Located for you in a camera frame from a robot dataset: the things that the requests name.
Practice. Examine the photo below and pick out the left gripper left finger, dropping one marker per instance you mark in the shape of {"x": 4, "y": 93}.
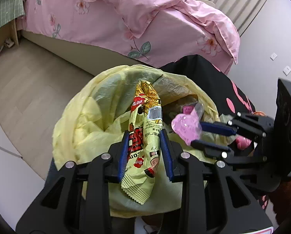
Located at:
{"x": 76, "y": 200}

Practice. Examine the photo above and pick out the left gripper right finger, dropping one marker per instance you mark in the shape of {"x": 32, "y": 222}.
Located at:
{"x": 214, "y": 199}

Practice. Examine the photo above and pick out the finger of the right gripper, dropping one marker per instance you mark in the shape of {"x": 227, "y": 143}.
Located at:
{"x": 247, "y": 125}
{"x": 212, "y": 150}

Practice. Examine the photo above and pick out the pink heart candy wrapper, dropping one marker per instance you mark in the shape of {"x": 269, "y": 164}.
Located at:
{"x": 187, "y": 124}

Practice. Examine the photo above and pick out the yellow cartoon snack wrapper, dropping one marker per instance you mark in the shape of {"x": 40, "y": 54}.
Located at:
{"x": 143, "y": 157}

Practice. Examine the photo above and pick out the yellow bag trash bin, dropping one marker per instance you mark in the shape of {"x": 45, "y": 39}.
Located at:
{"x": 97, "y": 117}

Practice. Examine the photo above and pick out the pink jar with lid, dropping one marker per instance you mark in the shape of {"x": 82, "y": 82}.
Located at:
{"x": 242, "y": 142}

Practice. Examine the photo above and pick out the black pink tablecloth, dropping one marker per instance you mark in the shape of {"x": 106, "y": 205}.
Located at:
{"x": 228, "y": 98}

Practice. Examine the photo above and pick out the pink floral duvet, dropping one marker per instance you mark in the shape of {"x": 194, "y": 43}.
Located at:
{"x": 138, "y": 14}

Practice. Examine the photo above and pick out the bed with pink sheet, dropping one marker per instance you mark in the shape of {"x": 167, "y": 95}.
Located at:
{"x": 169, "y": 37}

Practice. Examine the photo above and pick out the wooden nightstand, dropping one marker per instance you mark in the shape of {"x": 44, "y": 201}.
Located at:
{"x": 9, "y": 31}

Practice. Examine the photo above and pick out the wall switch right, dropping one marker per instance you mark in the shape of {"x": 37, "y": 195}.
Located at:
{"x": 286, "y": 70}

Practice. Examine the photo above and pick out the wall switch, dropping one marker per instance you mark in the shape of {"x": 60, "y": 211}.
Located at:
{"x": 286, "y": 70}
{"x": 273, "y": 56}

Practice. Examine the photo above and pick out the wall switch left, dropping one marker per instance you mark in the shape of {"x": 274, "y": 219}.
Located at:
{"x": 273, "y": 56}

